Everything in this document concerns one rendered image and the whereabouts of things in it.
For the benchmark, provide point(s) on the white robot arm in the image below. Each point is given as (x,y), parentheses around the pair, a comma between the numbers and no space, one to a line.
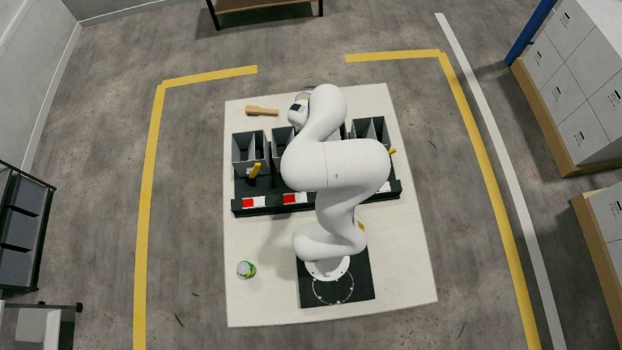
(309,164)

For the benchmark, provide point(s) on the small round tin with blue rim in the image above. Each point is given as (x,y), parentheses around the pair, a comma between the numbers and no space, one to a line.
(302,96)

